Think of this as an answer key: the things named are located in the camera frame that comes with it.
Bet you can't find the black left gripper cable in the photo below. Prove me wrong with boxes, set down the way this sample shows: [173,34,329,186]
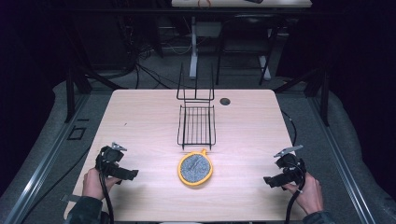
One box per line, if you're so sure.
[98,171,115,224]

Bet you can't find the white background desk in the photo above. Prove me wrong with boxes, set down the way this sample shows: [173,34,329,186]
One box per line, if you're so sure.
[171,0,313,81]

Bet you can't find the black wire rack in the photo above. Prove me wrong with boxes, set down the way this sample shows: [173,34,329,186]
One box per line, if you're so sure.
[176,62,218,151]

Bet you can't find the person's left hand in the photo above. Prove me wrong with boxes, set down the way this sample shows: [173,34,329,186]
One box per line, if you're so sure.
[81,167,121,201]

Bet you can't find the aluminium floor rail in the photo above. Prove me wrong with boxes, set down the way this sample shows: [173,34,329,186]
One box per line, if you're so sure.
[2,92,92,224]
[306,96,378,224]

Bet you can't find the grey tape strip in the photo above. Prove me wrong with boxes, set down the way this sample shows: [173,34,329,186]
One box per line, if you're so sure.
[60,193,82,203]

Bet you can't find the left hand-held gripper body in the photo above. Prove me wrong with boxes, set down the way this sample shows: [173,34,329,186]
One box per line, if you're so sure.
[94,142,129,181]

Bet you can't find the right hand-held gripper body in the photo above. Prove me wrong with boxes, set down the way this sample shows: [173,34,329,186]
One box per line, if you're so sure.
[273,144,307,188]

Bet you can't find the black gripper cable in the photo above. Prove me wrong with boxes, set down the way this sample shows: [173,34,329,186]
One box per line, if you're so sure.
[284,161,307,224]
[98,171,115,224]

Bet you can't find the black chair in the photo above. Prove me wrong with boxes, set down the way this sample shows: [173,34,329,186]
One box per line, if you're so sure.
[215,13,283,87]

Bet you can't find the person's right hand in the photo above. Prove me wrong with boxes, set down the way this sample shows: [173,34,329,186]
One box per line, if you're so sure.
[282,172,325,216]

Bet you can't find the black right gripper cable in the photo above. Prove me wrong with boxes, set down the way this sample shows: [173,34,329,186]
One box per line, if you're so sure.
[284,161,307,224]

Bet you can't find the tangle of black cables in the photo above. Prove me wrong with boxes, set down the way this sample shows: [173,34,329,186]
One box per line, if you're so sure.
[116,18,195,91]

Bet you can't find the yellow-rimmed grey round pad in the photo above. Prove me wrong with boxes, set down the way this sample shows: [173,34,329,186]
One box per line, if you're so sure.
[177,148,215,188]

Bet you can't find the black metal stand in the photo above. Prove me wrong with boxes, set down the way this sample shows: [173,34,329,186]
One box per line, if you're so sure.
[273,63,332,128]
[62,27,129,124]

